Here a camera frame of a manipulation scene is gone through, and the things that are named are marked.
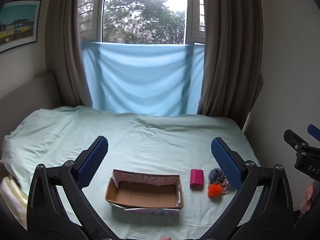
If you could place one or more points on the white framed window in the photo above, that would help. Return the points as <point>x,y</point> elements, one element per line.
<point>145,12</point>

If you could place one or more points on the beige headboard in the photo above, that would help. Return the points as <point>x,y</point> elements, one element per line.
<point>30,92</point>

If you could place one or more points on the brown curtain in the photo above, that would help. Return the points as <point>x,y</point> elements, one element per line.
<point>225,55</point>
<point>67,42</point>

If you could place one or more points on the framed wall picture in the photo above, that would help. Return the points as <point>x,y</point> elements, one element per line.
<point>17,22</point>

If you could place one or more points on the orange fluffy pompom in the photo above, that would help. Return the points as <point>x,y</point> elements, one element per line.
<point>215,191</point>

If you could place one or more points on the magenta pouch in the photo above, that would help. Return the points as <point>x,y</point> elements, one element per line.
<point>196,178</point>

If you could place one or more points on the person's right hand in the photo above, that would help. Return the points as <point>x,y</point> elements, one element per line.
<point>307,198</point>

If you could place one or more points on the cream folded bedding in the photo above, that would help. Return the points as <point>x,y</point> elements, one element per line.
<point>12,197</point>

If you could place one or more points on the light blue hanging cloth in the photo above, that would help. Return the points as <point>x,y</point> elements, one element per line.
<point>142,80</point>

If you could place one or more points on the pale green bed sheet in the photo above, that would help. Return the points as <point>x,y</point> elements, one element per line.
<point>150,142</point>

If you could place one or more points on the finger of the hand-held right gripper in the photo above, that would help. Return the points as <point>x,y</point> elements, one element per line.
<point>296,141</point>
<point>314,131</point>

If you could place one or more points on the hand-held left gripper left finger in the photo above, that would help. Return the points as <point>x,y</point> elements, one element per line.
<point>93,161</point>

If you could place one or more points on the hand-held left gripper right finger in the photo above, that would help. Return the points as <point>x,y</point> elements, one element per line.
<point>226,161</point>

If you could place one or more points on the grey sock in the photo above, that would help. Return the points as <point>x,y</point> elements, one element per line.
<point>217,175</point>

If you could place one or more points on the patterned cardboard box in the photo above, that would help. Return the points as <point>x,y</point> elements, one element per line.
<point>143,192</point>

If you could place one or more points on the pink printed cloth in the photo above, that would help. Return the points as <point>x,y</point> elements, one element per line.
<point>226,186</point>

